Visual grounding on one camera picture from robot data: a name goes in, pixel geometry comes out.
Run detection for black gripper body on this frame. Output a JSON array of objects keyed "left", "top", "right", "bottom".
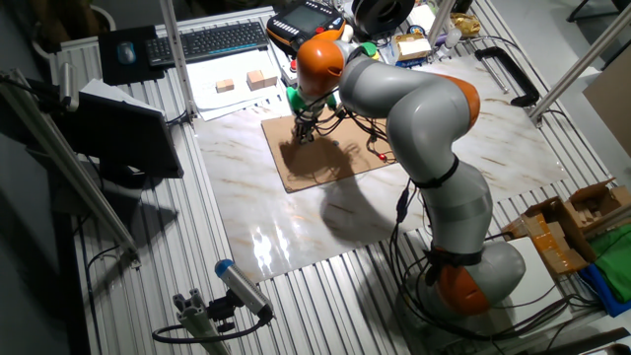
[{"left": 294, "top": 110, "right": 316, "bottom": 132}]

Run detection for brown cardboard sheet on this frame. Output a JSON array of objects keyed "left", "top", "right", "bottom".
[{"left": 260, "top": 106, "right": 398, "bottom": 193}]

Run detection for red mushroom button white box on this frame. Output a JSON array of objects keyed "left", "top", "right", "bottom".
[{"left": 280, "top": 58, "right": 300, "bottom": 88}]

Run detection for white marble pattern sheet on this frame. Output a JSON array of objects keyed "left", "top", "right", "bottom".
[{"left": 192, "top": 53, "right": 568, "bottom": 285}]

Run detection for black orange teach pendant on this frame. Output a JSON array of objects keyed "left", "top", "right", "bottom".
[{"left": 265, "top": 0, "right": 347, "bottom": 56}]

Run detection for printed white paper sheets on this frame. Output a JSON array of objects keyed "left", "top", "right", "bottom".
[{"left": 185, "top": 48, "right": 292, "bottom": 122}]

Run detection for black computer keyboard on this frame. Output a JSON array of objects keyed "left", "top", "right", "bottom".
[{"left": 145, "top": 21, "right": 271, "bottom": 68}]

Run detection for small open cardboard box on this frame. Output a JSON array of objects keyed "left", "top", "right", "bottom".
[{"left": 391, "top": 33, "right": 434, "bottom": 68}]

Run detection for black filament spool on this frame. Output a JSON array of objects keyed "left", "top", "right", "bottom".
[{"left": 350, "top": 0, "right": 416, "bottom": 36}]

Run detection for white carton box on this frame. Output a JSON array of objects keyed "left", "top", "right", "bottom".
[{"left": 407, "top": 3, "right": 438, "bottom": 31}]

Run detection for white plastic bottle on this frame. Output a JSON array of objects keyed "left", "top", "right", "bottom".
[{"left": 441, "top": 28, "right": 463, "bottom": 51}]

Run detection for black computer monitor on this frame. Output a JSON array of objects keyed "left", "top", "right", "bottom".
[{"left": 53, "top": 91, "right": 185, "bottom": 188}]

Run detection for gold foil packet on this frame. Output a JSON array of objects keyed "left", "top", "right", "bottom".
[{"left": 451, "top": 13, "right": 482, "bottom": 38}]

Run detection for white paper behind monitor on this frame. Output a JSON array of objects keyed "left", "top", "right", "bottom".
[{"left": 80, "top": 78, "right": 165, "bottom": 117}]

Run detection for dark computer mouse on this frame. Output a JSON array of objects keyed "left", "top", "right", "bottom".
[{"left": 116, "top": 40, "right": 138, "bottom": 65}]

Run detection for black mouse pad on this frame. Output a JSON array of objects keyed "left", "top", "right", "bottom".
[{"left": 97, "top": 25, "right": 167, "bottom": 87}]

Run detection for brown taped cardboard box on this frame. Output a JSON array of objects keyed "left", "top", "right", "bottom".
[{"left": 501, "top": 195, "right": 597, "bottom": 276}]

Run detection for open cardboard box wooden pieces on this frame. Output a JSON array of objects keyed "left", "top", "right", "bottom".
[{"left": 561, "top": 177, "right": 631, "bottom": 233}]

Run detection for brown cardboard panel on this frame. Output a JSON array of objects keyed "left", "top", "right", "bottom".
[{"left": 583, "top": 58, "right": 631, "bottom": 159}]

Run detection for green cloth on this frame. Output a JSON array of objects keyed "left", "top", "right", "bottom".
[{"left": 589, "top": 224, "right": 631, "bottom": 303}]

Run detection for blue fabric bag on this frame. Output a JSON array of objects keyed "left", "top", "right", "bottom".
[{"left": 577, "top": 263, "right": 631, "bottom": 318}]

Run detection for black gripper sensor cable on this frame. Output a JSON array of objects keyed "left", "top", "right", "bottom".
[{"left": 305, "top": 101, "right": 398, "bottom": 165}]

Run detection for black usb cable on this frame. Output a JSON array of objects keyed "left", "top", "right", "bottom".
[{"left": 386, "top": 179, "right": 430, "bottom": 317}]

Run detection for upright aluminium post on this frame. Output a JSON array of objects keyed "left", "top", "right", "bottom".
[{"left": 158, "top": 0, "right": 198, "bottom": 119}]

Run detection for silver depth camera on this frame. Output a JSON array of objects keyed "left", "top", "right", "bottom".
[{"left": 214, "top": 258, "right": 275, "bottom": 320}]

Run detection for thin aluminium post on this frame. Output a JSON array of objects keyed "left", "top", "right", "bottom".
[{"left": 426, "top": 0, "right": 457, "bottom": 48}]

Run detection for aluminium camera mount profile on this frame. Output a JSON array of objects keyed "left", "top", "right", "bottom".
[{"left": 172, "top": 288, "right": 233, "bottom": 355}]

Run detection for black handle bar clamp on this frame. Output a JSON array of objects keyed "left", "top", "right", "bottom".
[{"left": 462, "top": 37, "right": 541, "bottom": 108}]

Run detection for black camera cable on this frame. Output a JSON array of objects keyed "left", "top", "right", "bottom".
[{"left": 151, "top": 315, "right": 273, "bottom": 345}]

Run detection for silver cylindrical camera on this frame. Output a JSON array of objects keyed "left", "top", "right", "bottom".
[{"left": 58, "top": 61, "right": 80, "bottom": 112}]

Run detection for aluminium frame strut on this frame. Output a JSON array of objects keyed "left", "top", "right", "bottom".
[{"left": 0, "top": 68, "right": 142, "bottom": 270}]

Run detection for slanted aluminium post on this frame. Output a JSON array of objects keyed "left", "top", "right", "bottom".
[{"left": 527, "top": 4, "right": 631, "bottom": 128}]

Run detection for black base cable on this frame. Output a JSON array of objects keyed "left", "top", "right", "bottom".
[{"left": 433, "top": 290, "right": 607, "bottom": 342}]

